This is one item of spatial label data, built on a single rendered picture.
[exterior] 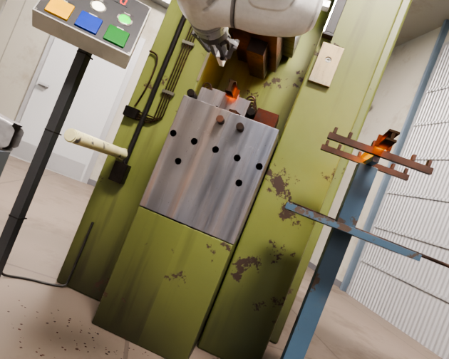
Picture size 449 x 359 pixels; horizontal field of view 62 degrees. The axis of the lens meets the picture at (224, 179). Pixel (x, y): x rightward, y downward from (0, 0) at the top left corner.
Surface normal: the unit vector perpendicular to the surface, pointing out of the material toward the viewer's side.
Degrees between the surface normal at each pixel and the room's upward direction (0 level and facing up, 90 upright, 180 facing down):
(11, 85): 90
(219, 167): 90
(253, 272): 90
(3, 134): 90
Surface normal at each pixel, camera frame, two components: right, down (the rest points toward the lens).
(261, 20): -0.27, 0.79
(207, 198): -0.11, -0.07
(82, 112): 0.20, 0.06
